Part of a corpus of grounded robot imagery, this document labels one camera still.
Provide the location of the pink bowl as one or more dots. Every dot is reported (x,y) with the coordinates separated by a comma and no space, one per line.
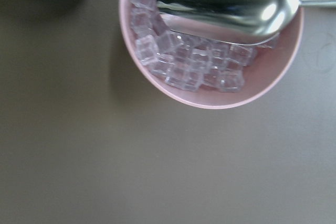
(268,69)

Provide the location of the steel ice scoop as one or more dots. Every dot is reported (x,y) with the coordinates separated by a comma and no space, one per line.
(245,22)

